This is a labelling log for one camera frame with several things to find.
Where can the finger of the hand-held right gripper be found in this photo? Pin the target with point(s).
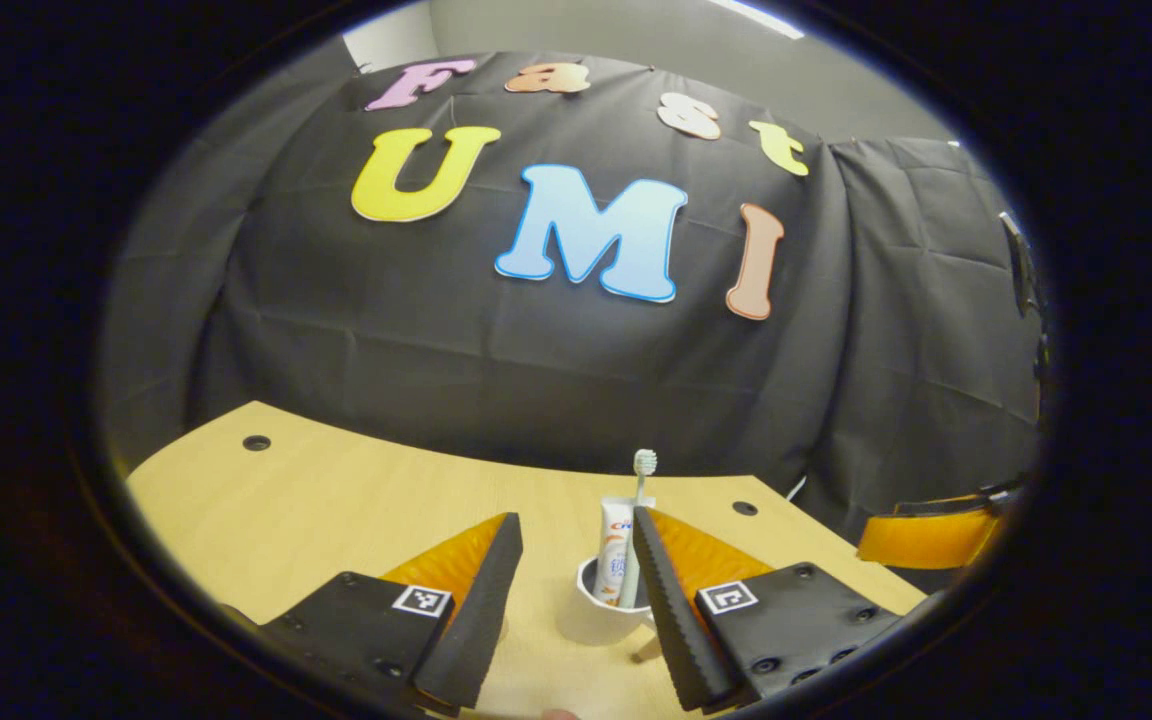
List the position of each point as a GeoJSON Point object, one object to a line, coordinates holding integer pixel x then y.
{"type": "Point", "coordinates": [926, 540]}

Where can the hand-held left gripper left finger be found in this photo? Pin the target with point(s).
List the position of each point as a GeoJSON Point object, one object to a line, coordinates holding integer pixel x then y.
{"type": "Point", "coordinates": [476, 620]}

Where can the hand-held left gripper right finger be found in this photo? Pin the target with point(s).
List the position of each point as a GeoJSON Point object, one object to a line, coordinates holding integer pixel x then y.
{"type": "Point", "coordinates": [671, 620]}

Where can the white cup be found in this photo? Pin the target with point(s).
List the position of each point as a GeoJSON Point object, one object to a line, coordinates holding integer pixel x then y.
{"type": "Point", "coordinates": [601, 620]}

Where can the white toothpaste tube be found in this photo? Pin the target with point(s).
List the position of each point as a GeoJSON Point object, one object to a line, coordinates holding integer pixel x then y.
{"type": "Point", "coordinates": [616, 560]}

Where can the white toothbrush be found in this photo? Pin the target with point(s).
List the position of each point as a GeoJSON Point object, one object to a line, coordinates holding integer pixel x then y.
{"type": "Point", "coordinates": [644, 462]}

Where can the wooden desktop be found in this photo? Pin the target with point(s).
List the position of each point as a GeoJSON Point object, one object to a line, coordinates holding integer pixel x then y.
{"type": "Point", "coordinates": [336, 510]}

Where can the black backdrop cloth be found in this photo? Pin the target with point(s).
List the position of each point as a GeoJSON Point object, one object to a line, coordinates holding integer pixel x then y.
{"type": "Point", "coordinates": [536, 380]}

